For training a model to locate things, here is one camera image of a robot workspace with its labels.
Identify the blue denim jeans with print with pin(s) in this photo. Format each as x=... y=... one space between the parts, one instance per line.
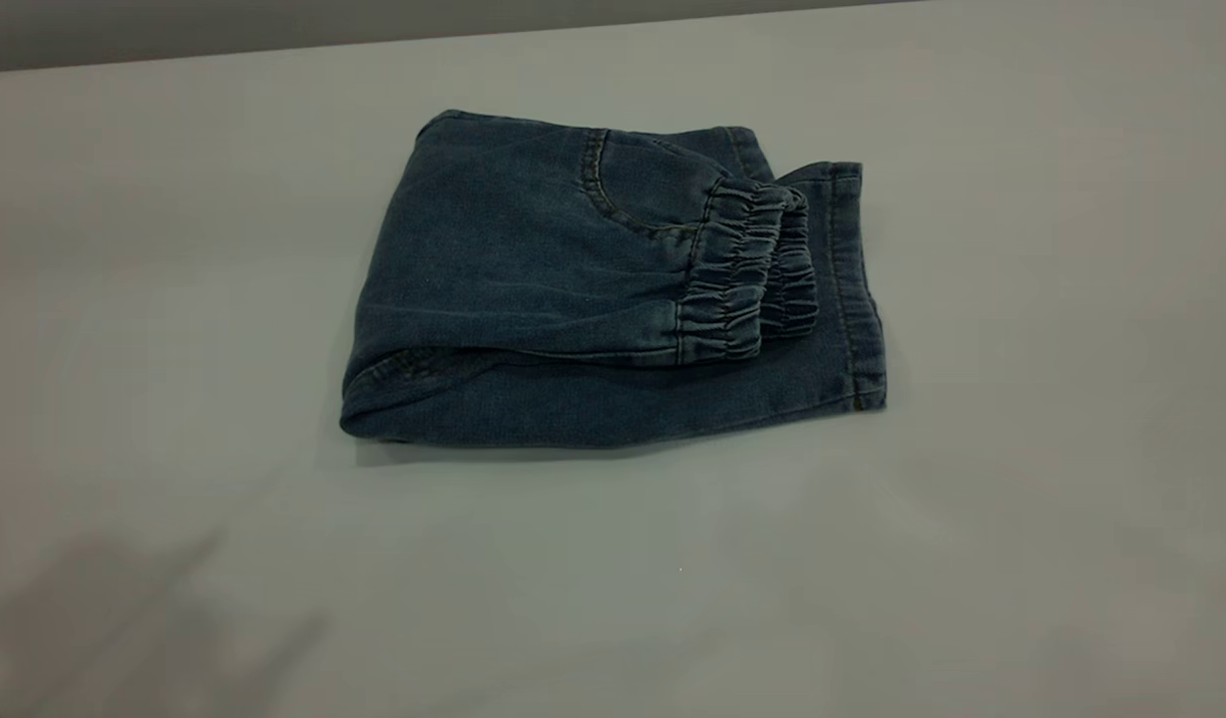
x=523 y=249

